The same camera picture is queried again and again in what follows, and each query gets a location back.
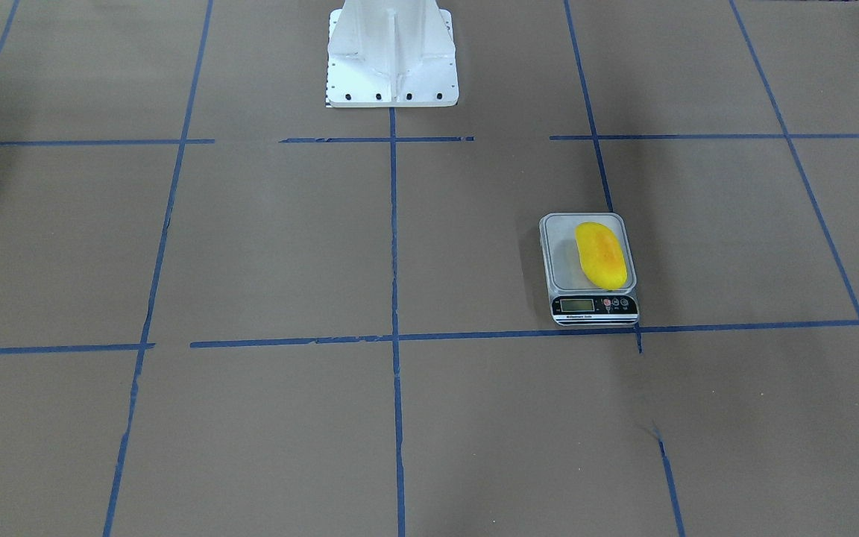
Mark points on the yellow mango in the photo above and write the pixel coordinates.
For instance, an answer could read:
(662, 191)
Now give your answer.
(601, 256)

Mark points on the silver electronic kitchen scale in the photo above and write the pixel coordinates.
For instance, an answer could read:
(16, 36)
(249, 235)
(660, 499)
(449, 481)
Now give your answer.
(573, 299)

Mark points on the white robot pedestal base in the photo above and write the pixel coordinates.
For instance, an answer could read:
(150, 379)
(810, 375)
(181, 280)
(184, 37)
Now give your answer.
(391, 54)

